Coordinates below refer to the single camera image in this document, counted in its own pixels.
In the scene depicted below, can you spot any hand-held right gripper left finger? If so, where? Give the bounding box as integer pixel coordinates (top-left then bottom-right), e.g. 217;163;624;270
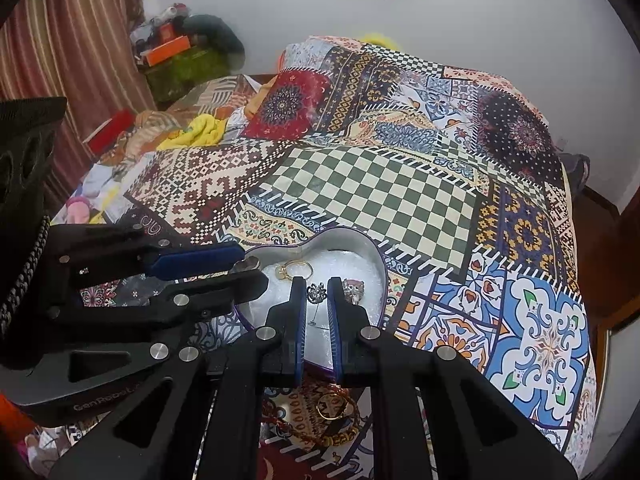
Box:
47;276;308;480

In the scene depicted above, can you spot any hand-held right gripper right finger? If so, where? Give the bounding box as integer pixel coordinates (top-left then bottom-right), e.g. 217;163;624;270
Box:
326;277;579;480

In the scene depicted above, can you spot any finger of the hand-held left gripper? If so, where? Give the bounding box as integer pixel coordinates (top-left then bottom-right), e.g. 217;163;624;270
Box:
49;225;247;290
45;269;271;387

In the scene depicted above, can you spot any silver flower stud earring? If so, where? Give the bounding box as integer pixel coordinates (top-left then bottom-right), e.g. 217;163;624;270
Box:
306;282;330;328

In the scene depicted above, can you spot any heart-shaped tin box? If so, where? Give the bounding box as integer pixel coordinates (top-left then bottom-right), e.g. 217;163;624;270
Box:
231;226;389;387

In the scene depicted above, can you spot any pink cloth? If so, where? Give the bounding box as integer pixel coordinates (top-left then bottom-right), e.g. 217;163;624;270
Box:
64;194;103;223

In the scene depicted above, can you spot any red box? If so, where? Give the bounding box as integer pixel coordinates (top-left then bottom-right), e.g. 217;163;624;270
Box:
81;109;137;157

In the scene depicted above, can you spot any yellow cloth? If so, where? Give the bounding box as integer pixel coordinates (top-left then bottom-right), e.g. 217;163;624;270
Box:
171;112;227;149

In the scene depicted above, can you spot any patchwork printed blanket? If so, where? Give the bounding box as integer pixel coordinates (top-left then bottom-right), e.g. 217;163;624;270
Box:
50;35;599;480

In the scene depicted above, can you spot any striped curtain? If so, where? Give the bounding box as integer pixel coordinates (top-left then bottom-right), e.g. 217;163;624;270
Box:
0;0;157;203

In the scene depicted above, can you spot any geometric patterned pillow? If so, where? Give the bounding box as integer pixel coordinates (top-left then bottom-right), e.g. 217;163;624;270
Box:
167;73;262;117

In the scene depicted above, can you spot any green cloth bundle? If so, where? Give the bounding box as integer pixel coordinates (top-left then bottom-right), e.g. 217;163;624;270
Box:
144;47;232;104

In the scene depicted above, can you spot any orange box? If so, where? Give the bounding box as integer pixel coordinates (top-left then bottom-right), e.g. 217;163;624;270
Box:
141;34;192;67

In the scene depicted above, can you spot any dark grey bag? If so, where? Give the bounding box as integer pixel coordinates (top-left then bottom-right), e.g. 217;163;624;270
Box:
181;13;246;69

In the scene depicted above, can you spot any yellow fluffy item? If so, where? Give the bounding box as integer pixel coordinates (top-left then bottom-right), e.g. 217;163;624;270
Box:
359;32;402;51

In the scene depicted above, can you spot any dark cloth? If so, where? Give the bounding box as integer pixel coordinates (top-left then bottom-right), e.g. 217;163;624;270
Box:
562;153;592;194

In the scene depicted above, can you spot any pink stone silver ring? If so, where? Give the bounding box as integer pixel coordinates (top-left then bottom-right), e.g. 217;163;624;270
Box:
342;278;367;307

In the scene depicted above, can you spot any gold ring with clear stone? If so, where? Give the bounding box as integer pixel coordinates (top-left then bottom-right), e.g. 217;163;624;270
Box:
274;259;314;282

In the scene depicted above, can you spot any plain gold ring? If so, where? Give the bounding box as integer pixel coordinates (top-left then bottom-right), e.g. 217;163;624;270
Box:
316;392;355;422

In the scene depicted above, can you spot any red beaded bracelet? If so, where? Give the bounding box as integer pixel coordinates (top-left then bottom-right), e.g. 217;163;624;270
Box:
260;383;362;450

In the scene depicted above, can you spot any gold beaded bracelet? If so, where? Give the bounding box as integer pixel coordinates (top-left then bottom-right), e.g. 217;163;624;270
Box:
318;422;362;447

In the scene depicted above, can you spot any wooden bed frame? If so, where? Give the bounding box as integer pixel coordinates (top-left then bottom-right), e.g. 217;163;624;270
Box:
564;125;640;333

